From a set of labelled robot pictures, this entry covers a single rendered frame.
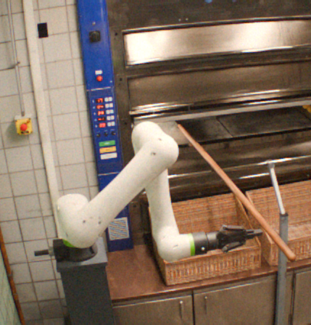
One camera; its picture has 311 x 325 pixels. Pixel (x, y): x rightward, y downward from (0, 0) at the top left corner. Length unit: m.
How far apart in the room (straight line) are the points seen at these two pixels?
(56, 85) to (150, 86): 0.53
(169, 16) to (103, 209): 1.46
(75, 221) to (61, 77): 1.29
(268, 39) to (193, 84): 0.52
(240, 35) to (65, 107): 1.07
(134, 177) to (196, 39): 1.38
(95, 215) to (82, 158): 1.30
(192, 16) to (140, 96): 0.54
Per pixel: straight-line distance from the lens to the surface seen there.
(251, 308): 3.35
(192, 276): 3.16
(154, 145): 2.01
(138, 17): 3.15
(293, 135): 3.54
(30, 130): 3.17
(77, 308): 2.37
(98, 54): 3.11
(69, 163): 3.31
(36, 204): 3.41
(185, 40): 3.20
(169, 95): 3.23
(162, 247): 2.24
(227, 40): 3.25
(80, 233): 2.03
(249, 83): 3.34
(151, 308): 3.18
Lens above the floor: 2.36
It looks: 22 degrees down
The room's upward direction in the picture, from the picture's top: 5 degrees counter-clockwise
